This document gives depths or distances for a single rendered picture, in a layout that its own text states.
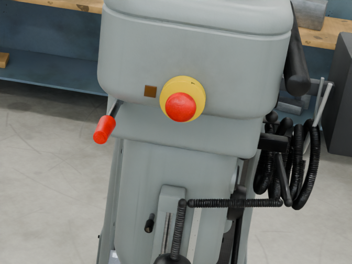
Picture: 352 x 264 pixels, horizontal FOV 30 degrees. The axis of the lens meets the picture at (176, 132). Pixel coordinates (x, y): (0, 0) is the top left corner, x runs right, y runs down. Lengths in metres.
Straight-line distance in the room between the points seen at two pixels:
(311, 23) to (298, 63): 3.93
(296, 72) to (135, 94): 0.22
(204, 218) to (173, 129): 0.19
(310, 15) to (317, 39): 0.27
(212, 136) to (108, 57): 0.22
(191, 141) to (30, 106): 4.19
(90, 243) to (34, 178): 0.74
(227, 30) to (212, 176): 0.31
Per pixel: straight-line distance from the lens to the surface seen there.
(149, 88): 0.88
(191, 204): 0.98
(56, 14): 5.62
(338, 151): 1.39
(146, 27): 0.86
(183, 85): 0.85
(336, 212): 4.32
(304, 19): 4.87
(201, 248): 1.15
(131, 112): 1.00
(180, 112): 0.84
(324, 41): 4.65
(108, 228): 1.74
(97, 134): 0.87
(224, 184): 1.10
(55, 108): 5.16
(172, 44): 0.86
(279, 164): 1.14
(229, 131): 1.00
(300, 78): 0.90
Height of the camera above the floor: 2.09
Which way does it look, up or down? 25 degrees down
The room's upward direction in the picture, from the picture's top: 8 degrees clockwise
